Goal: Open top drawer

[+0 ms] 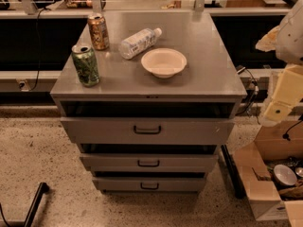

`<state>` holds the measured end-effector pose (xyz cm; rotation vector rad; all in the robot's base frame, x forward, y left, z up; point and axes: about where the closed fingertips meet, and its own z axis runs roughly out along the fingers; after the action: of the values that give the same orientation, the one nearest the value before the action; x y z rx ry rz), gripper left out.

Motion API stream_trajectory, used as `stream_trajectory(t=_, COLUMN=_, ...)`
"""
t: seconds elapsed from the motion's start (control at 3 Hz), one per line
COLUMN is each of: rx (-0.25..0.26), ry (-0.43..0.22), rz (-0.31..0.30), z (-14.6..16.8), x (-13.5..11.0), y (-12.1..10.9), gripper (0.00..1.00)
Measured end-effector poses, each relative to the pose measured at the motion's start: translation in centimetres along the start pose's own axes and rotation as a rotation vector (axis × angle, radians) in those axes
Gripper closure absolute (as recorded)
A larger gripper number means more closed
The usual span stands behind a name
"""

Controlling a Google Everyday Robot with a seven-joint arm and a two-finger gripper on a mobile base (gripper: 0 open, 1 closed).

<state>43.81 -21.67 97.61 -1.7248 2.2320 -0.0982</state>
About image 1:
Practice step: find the clear plastic water bottle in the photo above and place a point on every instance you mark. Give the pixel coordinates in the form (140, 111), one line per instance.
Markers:
(139, 42)

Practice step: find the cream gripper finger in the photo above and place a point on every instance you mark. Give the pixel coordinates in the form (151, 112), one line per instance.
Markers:
(287, 93)

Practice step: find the grey drawer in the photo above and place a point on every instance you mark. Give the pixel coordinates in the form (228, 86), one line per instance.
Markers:
(133, 184)
(147, 131)
(107, 162)

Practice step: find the white paper bowl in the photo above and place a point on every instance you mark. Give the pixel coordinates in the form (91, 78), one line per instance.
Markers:
(164, 63)

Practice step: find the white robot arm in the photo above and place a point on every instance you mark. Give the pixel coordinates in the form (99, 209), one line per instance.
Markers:
(289, 48)

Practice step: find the grey top drawer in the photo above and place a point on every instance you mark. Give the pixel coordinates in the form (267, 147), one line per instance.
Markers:
(147, 131)

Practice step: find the grey middle drawer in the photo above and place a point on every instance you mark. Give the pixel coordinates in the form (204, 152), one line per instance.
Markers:
(107, 162)

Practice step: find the black metal leg left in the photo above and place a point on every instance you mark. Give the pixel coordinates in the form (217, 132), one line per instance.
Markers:
(43, 188)

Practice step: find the cardboard box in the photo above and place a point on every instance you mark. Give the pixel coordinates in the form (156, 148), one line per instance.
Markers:
(269, 145)

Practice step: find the grey metal drawer cabinet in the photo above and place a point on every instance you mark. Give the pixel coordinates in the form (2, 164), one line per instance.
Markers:
(208, 88)

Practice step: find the green soda can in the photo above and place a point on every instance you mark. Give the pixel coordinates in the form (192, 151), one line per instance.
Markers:
(86, 65)

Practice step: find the orange soda can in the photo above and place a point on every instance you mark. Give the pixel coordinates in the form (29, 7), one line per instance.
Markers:
(98, 31)

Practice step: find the grey bottom drawer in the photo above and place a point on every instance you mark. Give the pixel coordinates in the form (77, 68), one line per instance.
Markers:
(133, 184)

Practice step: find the white bowl in box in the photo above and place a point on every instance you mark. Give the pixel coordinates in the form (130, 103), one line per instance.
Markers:
(284, 175)

